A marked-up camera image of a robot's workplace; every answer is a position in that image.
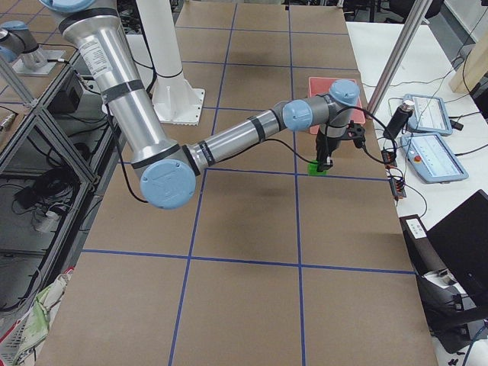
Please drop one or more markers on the green block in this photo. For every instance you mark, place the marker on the green block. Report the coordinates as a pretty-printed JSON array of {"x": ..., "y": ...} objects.
[{"x": 312, "y": 169}]

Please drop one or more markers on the pink plastic box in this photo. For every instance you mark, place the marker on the pink plastic box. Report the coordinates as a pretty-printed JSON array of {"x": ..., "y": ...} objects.
[{"x": 321, "y": 85}]

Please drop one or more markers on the small electronics board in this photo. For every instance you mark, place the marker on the small electronics board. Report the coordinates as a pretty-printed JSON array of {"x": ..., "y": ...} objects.
[{"x": 389, "y": 159}]

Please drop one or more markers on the black water bottle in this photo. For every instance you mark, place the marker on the black water bottle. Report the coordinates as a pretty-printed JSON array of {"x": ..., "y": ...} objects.
[{"x": 401, "y": 115}]

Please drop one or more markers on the lower teach pendant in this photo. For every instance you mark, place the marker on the lower teach pendant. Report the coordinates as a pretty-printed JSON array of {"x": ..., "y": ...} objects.
[{"x": 432, "y": 159}]

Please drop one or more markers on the teach pendant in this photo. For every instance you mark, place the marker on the teach pendant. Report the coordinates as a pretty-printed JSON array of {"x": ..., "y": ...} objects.
[
  {"x": 429, "y": 116},
  {"x": 432, "y": 159}
]

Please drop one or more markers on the upper teach pendant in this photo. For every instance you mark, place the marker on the upper teach pendant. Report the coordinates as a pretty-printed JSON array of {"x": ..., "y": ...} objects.
[{"x": 429, "y": 116}]

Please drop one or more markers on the black laptop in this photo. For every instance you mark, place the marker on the black laptop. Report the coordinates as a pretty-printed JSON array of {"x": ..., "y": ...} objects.
[{"x": 460, "y": 240}]

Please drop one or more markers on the green white bag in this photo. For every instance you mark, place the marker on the green white bag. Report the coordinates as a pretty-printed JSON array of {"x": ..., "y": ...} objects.
[{"x": 21, "y": 343}]

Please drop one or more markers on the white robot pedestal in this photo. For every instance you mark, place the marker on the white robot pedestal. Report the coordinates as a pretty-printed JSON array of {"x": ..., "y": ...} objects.
[{"x": 173, "y": 98}]

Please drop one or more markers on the aluminium frame post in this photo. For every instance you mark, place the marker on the aluminium frame post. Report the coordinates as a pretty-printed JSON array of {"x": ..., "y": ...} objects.
[{"x": 419, "y": 11}]

